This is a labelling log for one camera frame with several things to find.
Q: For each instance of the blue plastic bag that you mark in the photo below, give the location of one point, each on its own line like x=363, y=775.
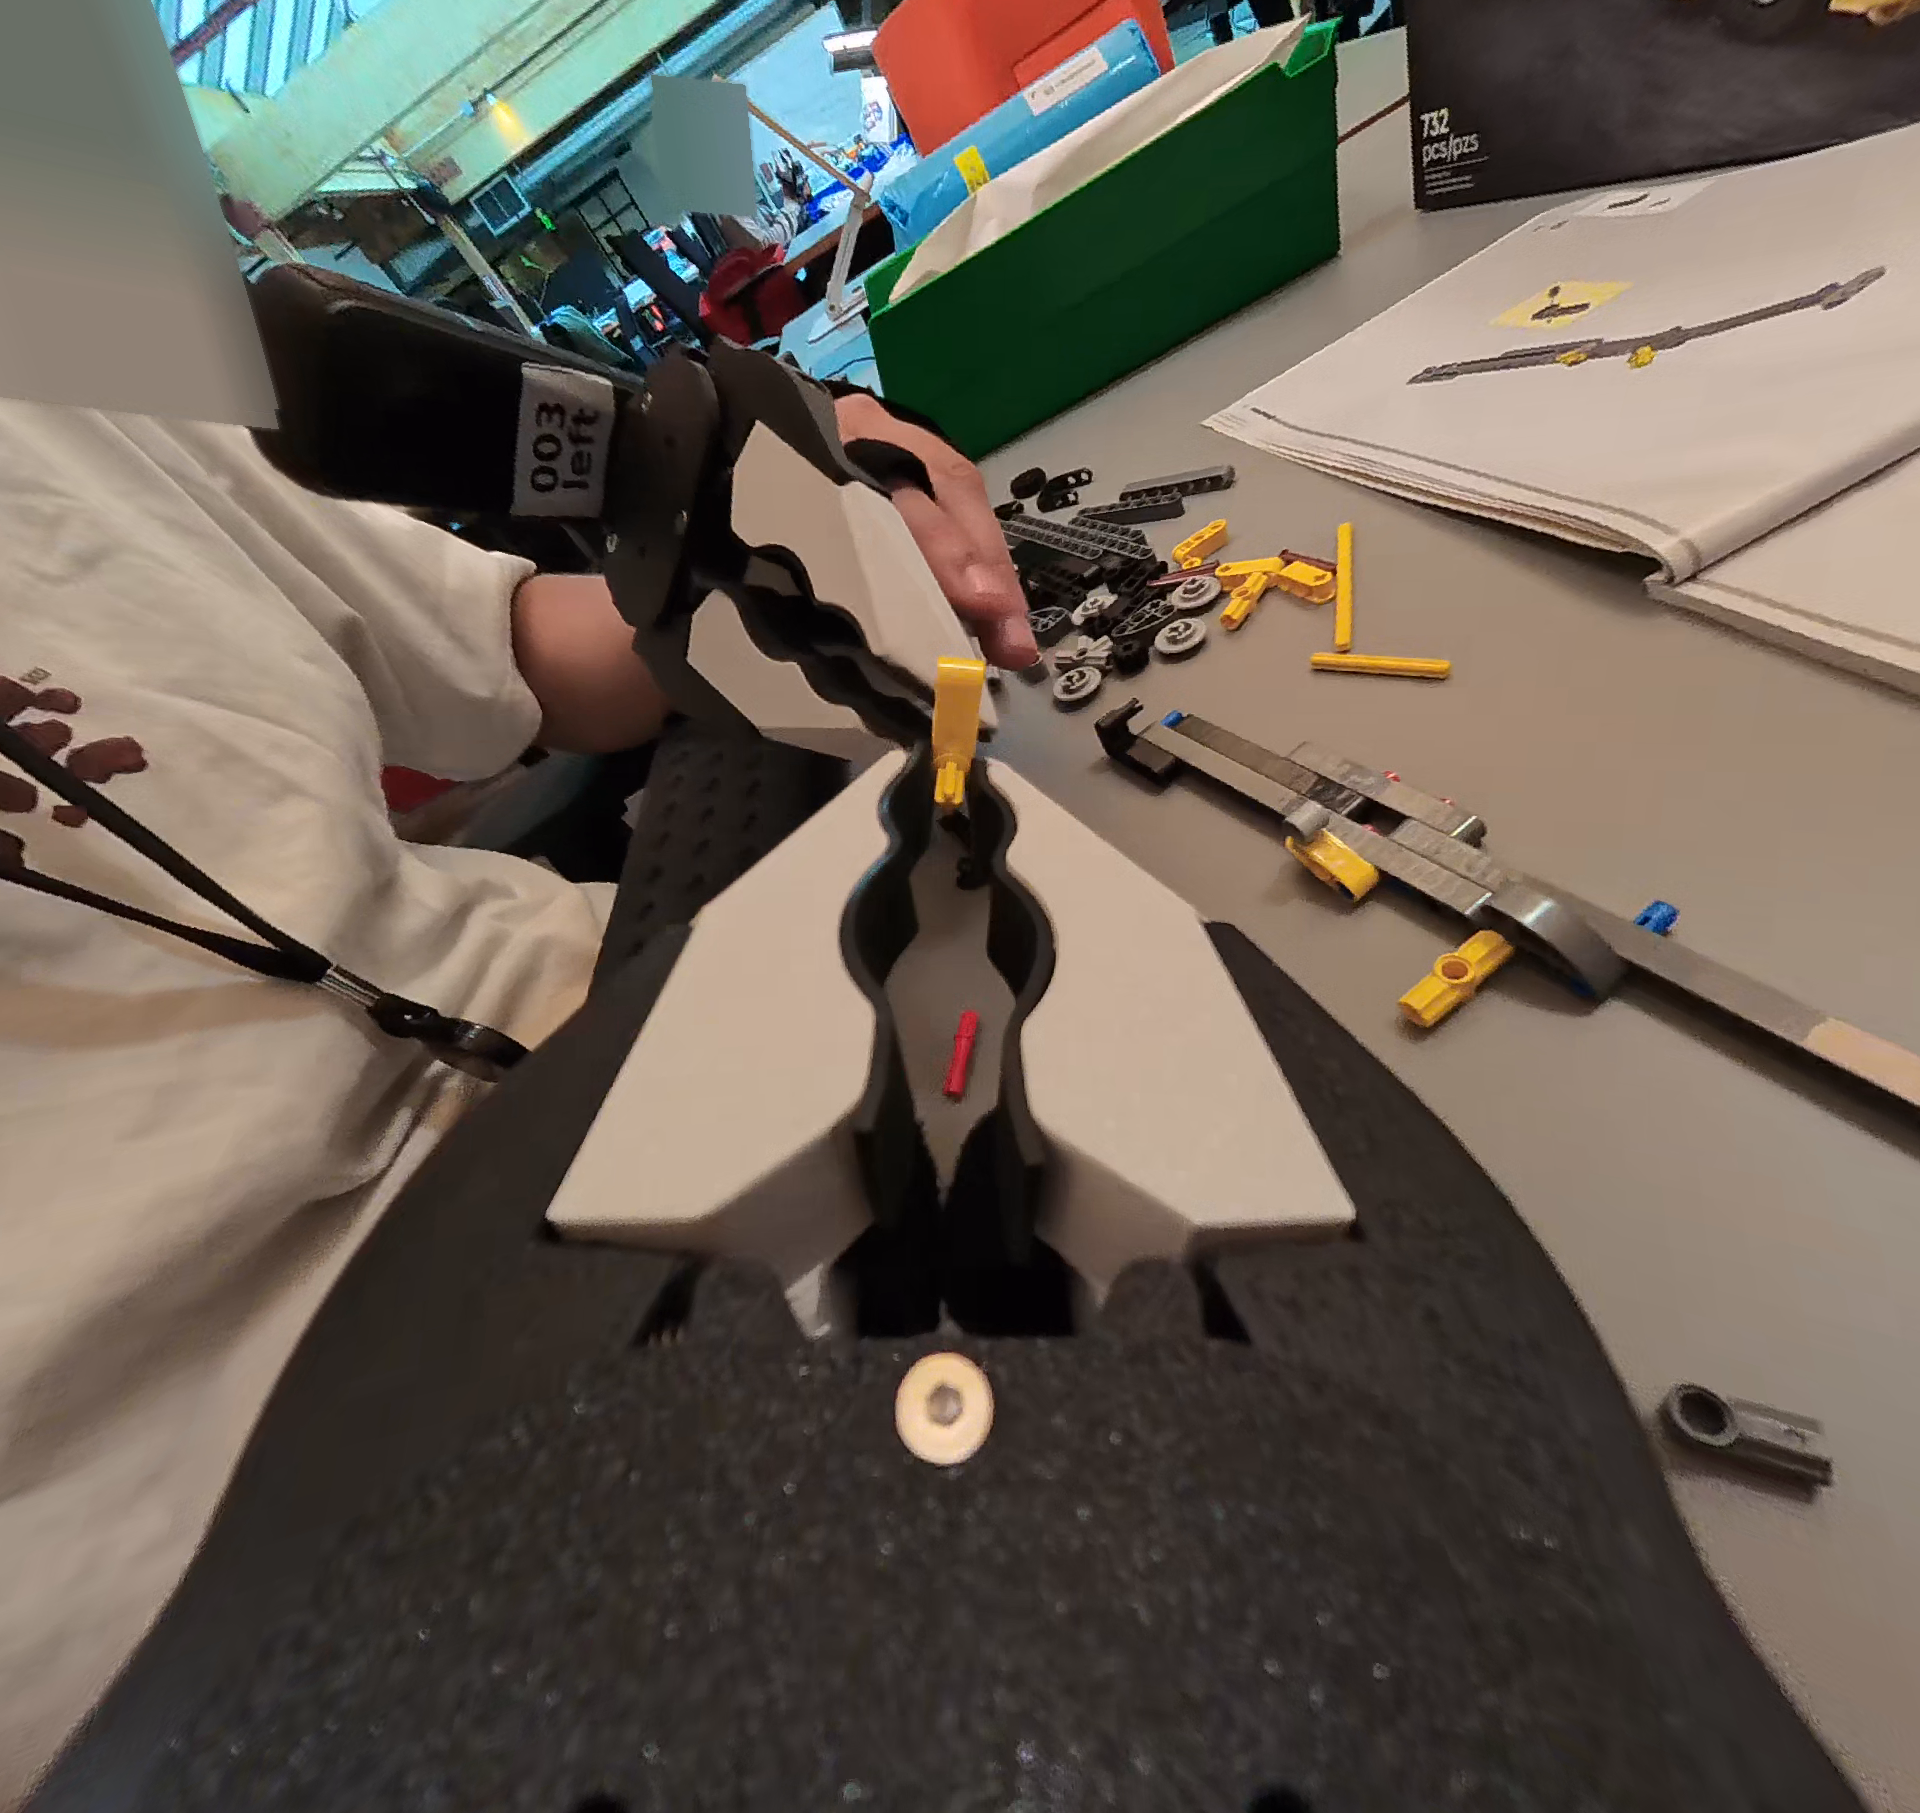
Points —
x=1083, y=80

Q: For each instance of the pile of black grey lego pieces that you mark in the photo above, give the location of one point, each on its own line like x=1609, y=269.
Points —
x=1097, y=564

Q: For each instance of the person's white t-shirt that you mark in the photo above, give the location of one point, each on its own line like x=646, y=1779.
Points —
x=226, y=564

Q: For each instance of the yellow car lego box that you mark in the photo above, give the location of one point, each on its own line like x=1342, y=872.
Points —
x=1654, y=71

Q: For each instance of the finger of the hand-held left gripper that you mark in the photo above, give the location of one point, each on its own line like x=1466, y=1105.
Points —
x=766, y=694
x=844, y=538

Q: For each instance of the orange plastic carry case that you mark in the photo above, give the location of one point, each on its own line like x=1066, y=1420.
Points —
x=1023, y=14

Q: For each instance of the red background chair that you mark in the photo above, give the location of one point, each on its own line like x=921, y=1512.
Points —
x=742, y=294

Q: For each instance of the person's left hand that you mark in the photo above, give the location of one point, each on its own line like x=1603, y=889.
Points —
x=977, y=549

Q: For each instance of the white lego instruction booklet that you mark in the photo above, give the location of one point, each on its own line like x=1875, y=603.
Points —
x=1654, y=342

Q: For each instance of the green plastic bin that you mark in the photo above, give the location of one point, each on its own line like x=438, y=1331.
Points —
x=1142, y=254

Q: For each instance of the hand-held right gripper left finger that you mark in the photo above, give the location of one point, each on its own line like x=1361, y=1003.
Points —
x=707, y=1090

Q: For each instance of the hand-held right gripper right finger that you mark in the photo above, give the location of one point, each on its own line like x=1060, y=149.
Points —
x=1187, y=1090

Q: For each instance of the grey lego beam assembly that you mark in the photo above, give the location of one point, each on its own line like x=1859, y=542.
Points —
x=1425, y=852

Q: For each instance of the yellow axle-hole lego connector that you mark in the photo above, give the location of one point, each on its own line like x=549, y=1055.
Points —
x=961, y=713

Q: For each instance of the long red lego pin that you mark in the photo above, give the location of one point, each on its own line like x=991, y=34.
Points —
x=961, y=1055

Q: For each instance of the yellow lego axle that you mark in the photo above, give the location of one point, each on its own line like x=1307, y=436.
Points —
x=1342, y=583
x=1383, y=667

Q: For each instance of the dark grey lego connector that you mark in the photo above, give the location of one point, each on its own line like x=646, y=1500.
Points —
x=1701, y=1415

